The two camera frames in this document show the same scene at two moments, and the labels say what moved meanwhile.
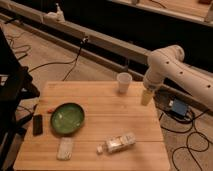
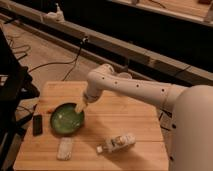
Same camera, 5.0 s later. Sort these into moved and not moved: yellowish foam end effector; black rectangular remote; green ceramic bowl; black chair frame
Moved: yellowish foam end effector
Not moved: green ceramic bowl; black rectangular remote; black chair frame
